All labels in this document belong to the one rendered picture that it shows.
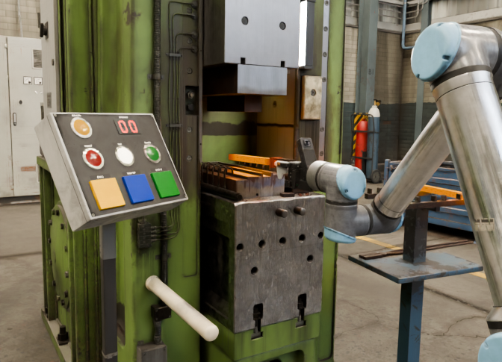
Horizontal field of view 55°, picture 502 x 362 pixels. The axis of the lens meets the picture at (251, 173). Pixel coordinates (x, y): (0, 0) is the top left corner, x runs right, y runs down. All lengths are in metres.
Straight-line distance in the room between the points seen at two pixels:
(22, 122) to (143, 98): 5.22
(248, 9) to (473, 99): 0.90
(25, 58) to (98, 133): 5.56
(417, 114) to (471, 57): 9.81
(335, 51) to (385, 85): 8.77
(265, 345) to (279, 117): 0.89
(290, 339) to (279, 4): 1.19
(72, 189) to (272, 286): 0.83
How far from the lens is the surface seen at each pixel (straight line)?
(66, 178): 1.22
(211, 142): 2.12
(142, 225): 1.64
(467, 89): 1.01
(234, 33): 1.63
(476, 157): 0.98
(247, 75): 1.64
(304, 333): 1.90
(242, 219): 1.60
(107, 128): 1.32
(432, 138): 1.26
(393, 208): 1.40
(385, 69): 10.85
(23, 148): 6.82
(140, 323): 1.78
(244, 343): 1.76
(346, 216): 1.37
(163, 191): 1.33
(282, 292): 1.77
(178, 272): 1.77
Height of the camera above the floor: 1.21
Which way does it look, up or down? 7 degrees down
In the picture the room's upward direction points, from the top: 1 degrees clockwise
